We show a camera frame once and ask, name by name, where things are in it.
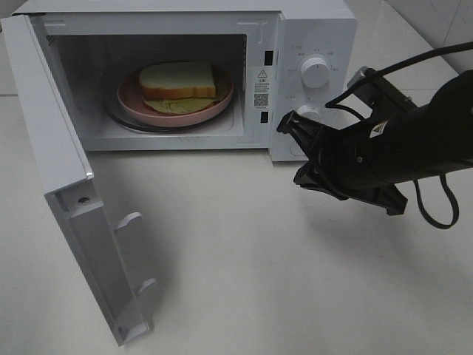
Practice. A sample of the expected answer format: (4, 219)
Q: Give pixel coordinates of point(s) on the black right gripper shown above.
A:
(338, 163)

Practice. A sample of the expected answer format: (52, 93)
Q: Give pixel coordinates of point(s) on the white microwave knob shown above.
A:
(310, 112)
(315, 71)

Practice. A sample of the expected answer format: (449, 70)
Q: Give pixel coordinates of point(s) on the white bread sandwich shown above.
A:
(181, 79)

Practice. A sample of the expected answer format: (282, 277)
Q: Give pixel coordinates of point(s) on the pink round plate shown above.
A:
(175, 113)

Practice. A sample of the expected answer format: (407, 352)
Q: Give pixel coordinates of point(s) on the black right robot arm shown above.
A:
(398, 143)

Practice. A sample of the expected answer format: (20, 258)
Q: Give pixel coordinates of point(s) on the white microwave oven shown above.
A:
(260, 44)

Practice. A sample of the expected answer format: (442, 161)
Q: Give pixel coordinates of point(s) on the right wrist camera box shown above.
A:
(384, 100)

